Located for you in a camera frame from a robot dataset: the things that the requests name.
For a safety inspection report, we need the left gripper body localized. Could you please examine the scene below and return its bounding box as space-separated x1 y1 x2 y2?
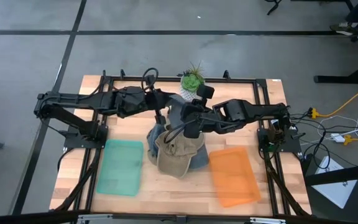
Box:
144 88 176 113

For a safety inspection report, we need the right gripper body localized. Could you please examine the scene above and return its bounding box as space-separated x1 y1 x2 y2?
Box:
180 101 218 131

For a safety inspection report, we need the orange translucent plastic tray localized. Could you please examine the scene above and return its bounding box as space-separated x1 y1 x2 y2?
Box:
208 146 262 208

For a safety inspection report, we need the succulent in white patterned pot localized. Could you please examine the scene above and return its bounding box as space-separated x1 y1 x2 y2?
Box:
178 61 206 102

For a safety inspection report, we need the teal translucent plastic tray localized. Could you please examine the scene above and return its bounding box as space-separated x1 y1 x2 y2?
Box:
96 139 145 197

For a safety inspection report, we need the black chair leg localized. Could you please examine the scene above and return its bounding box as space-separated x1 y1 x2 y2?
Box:
265 0 284 16

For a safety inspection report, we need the black desk foot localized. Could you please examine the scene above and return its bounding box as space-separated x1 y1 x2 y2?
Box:
314 57 358 85

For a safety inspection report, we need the white power adapter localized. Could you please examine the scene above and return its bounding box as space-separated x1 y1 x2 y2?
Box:
330 133 346 144

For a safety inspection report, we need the person's shoe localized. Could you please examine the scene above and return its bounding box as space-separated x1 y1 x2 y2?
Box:
329 22 358 37

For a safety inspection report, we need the black metal beam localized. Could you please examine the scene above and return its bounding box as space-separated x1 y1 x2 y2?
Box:
305 161 358 187

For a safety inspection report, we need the white paper sheet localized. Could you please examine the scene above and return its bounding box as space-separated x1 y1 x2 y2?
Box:
311 155 358 209

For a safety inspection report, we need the black crossbar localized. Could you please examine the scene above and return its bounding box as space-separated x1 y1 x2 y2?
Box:
0 210 358 224

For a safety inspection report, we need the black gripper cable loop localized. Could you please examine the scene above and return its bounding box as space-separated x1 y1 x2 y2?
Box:
163 119 198 144
140 67 160 91

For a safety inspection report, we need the black aluminium table frame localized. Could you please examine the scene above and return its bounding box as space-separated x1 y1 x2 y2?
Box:
50 68 313 218

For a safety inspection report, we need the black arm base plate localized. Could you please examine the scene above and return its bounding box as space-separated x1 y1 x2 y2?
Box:
256 127 303 153
63 124 109 149

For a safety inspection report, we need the silver metal bracket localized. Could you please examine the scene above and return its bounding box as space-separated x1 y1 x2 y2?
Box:
249 217 287 224
76 213 114 224

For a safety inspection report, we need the black floor cable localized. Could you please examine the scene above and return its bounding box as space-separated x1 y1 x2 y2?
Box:
290 112 358 170

